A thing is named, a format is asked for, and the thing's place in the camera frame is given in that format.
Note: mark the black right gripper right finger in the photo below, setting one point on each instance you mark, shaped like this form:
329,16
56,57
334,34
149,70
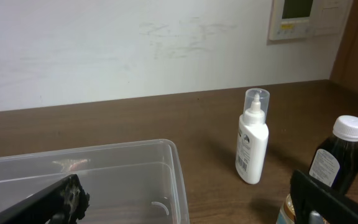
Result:
315,202

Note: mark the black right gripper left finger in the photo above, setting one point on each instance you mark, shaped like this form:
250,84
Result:
64,202

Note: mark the small jar gold lid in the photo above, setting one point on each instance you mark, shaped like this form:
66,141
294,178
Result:
287,212

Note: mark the dark bottle white cap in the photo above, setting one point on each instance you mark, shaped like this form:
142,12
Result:
335,161

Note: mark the white squeeze bottle clear cap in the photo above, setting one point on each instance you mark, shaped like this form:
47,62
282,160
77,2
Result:
253,135

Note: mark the clear plastic container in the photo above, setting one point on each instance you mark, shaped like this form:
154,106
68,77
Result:
132,182

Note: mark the white wall control panel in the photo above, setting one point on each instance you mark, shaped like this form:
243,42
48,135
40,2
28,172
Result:
300,19

